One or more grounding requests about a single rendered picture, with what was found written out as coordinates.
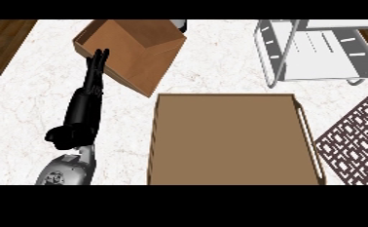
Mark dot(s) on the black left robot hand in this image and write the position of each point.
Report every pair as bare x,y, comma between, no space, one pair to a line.
84,110

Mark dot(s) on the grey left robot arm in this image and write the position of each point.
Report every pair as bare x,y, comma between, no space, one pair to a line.
66,169

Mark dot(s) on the brown wooden tray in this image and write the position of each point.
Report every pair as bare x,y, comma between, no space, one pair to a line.
235,140

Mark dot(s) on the open brown cardboard box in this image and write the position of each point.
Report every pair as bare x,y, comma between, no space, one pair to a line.
136,50

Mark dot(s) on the dark brown wooden panel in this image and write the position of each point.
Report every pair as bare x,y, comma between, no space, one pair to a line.
13,39

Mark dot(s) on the dark and white appliance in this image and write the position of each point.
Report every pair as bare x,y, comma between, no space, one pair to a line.
180,25

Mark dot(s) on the dark brown patterned placemat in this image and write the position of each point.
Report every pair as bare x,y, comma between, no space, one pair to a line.
346,146

